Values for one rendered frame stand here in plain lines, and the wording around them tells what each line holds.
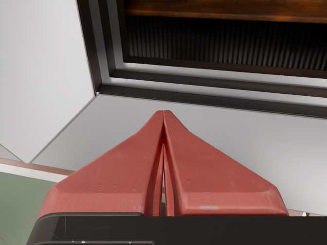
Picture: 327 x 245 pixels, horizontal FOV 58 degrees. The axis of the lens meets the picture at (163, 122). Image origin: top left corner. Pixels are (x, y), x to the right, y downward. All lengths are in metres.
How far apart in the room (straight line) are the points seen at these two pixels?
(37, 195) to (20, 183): 0.13
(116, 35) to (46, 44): 0.05
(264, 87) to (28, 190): 2.01
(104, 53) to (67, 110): 0.06
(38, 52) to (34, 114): 0.06
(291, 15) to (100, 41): 0.18
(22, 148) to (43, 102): 0.07
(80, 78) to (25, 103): 0.06
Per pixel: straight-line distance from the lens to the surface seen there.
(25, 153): 0.32
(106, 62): 0.23
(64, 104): 0.25
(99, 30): 0.22
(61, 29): 0.22
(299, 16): 0.32
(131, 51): 0.55
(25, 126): 0.29
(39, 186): 2.05
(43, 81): 0.25
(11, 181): 2.17
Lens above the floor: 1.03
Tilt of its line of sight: 52 degrees down
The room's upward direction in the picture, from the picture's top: 156 degrees counter-clockwise
